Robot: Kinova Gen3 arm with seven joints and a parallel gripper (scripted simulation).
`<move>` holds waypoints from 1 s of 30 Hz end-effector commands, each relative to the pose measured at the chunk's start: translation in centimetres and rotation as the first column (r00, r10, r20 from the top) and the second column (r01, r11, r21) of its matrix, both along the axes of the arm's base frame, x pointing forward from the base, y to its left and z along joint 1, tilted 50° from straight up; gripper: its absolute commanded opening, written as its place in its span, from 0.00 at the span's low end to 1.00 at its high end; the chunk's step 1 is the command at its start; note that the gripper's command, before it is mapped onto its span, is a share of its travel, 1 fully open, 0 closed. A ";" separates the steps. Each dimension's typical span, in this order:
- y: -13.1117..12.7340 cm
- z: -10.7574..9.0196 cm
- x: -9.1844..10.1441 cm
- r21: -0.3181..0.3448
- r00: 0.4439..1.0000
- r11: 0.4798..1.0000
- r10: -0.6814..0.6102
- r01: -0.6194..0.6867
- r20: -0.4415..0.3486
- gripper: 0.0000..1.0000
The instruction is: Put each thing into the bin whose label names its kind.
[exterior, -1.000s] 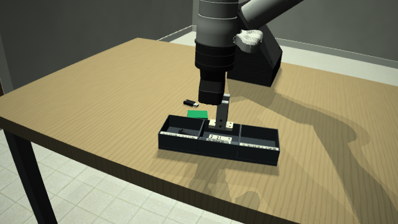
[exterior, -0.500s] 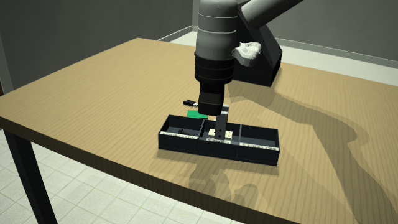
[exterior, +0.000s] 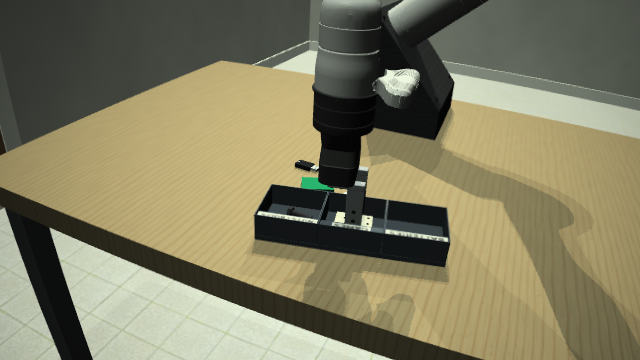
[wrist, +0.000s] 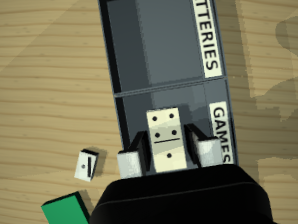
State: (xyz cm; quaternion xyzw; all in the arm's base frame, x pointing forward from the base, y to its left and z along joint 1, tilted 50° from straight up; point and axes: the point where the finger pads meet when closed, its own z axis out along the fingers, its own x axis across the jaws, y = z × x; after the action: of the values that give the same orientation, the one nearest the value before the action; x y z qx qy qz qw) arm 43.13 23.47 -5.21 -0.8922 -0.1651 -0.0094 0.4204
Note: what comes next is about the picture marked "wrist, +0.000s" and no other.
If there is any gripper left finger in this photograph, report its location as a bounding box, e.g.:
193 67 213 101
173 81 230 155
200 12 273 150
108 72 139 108
117 131 151 179

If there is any cream domino tile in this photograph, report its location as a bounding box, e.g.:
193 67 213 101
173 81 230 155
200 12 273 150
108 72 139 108
147 107 187 172

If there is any dark grey rack of labelled bins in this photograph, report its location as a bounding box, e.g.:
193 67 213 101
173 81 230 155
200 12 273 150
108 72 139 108
98 0 239 175

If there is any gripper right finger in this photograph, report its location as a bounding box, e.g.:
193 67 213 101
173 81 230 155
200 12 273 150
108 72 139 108
183 123 224 168

